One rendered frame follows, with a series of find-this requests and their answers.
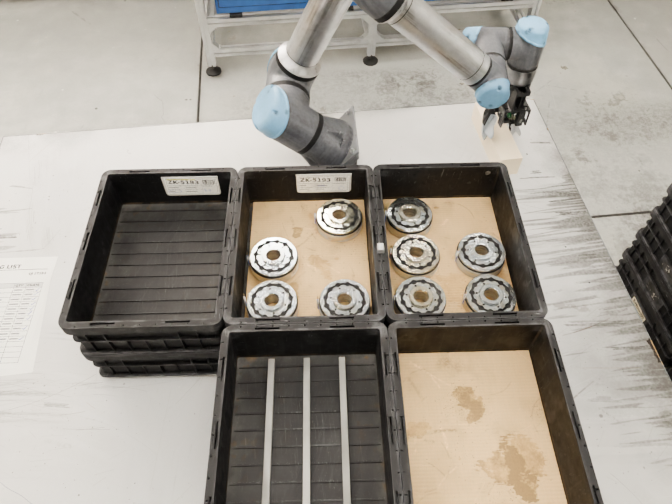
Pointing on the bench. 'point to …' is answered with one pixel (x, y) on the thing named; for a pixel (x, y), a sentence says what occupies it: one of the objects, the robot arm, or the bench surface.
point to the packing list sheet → (22, 310)
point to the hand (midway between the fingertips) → (497, 133)
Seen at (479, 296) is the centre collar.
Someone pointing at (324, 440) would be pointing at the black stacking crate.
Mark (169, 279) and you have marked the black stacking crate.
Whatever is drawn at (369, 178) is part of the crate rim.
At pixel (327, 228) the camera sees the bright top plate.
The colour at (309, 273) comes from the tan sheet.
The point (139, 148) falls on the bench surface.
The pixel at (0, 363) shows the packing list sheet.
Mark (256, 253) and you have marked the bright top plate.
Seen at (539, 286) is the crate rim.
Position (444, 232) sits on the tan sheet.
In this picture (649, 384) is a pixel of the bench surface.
